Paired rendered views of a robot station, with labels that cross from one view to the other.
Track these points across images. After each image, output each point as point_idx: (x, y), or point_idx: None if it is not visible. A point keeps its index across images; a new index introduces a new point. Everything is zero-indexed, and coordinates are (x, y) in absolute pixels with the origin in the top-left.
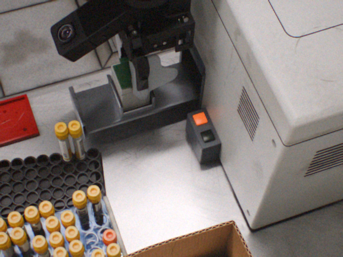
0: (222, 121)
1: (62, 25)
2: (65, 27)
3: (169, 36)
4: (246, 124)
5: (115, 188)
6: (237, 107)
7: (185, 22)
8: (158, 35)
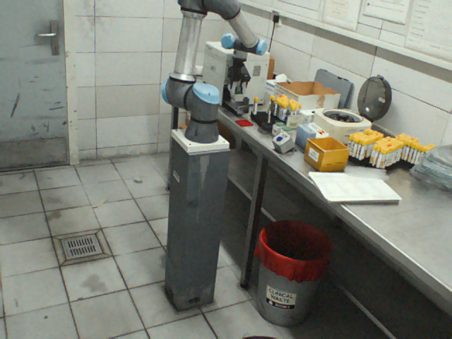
0: (246, 89)
1: (244, 75)
2: (245, 75)
3: None
4: (256, 74)
5: None
6: (252, 75)
7: (224, 83)
8: None
